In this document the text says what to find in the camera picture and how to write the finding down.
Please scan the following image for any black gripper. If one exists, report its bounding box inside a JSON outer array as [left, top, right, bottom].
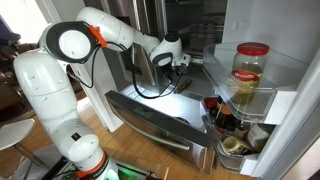
[[163, 64, 186, 87]]

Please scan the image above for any stainless steel fridge drawer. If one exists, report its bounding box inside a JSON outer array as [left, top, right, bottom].
[[104, 82, 218, 175]]

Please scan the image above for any robot base platform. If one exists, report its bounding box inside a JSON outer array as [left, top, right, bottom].
[[49, 156, 158, 180]]

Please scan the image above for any grey drawer control sticker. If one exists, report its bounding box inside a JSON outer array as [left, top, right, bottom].
[[133, 107, 154, 119]]

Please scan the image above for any fridge main body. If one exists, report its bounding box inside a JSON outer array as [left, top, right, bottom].
[[163, 0, 231, 99]]

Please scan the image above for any open white fridge door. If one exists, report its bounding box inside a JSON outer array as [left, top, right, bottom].
[[199, 0, 320, 180]]

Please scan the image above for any red cap bottle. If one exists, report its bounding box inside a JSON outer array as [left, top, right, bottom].
[[203, 96, 219, 120]]

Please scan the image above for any orange cap dark bottle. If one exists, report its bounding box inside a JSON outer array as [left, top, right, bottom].
[[215, 103, 235, 133]]

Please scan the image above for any glass jar red lid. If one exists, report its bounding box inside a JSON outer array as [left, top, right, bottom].
[[229, 41, 270, 105]]

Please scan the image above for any small dark bottle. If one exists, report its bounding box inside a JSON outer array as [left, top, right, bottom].
[[232, 119, 252, 140]]

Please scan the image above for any white container in door bin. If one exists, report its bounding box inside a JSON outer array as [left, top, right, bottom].
[[221, 135, 255, 156]]

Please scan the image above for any clear door bin with bottles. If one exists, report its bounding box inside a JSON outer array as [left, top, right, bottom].
[[199, 98, 278, 173]]

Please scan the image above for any white food carton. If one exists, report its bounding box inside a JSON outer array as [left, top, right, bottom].
[[245, 123, 272, 153]]

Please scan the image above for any white stool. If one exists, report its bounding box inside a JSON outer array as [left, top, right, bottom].
[[0, 118, 51, 171]]

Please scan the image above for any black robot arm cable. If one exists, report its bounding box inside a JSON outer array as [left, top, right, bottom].
[[68, 41, 188, 100]]

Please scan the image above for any curved silver drawer handle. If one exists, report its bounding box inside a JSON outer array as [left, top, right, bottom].
[[112, 105, 192, 152]]

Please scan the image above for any orange cable clip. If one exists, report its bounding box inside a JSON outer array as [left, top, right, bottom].
[[88, 24, 108, 48]]

